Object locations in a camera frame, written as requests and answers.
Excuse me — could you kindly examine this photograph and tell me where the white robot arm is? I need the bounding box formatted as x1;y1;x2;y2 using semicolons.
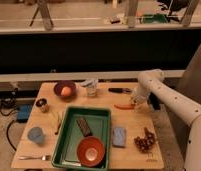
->
131;69;201;171

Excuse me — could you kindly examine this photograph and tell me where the blue sponge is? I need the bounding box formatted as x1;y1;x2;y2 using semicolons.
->
112;127;126;148

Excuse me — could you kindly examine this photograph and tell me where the bunch of dark grapes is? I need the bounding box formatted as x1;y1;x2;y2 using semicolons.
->
134;128;156;153

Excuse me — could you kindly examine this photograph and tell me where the wooden table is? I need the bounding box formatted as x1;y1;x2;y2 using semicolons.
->
11;82;164;171

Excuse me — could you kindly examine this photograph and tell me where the green plastic tray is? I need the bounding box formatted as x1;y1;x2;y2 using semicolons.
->
51;106;111;171

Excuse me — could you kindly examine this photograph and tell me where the clear plastic cup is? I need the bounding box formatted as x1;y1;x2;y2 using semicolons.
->
81;79;98;97

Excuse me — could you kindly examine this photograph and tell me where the dark chocolate bar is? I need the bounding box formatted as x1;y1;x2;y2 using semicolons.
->
77;117;92;137

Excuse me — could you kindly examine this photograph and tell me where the red bowl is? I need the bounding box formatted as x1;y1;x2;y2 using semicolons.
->
76;136;105;167

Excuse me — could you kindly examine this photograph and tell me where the orange fruit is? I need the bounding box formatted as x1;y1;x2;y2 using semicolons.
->
61;87;71;97

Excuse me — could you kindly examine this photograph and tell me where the purple bowl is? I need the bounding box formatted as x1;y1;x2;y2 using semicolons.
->
53;80;76;99

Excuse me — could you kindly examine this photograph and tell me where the banana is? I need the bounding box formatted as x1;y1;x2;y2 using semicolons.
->
49;112;63;135

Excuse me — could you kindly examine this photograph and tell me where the small dark tin can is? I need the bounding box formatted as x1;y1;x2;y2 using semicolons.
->
36;98;49;113

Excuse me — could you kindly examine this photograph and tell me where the silver fork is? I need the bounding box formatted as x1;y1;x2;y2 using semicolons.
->
18;155;51;161

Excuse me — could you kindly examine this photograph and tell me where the blue cup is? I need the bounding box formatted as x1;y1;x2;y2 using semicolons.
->
27;127;44;144

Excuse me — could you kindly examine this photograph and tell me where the blue power box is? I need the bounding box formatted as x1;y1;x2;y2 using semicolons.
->
17;105;32;123

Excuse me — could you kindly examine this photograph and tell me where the black handled knife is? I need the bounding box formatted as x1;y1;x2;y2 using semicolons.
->
108;88;132;94

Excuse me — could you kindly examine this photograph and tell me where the black cable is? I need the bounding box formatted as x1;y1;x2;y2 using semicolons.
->
0;96;22;152

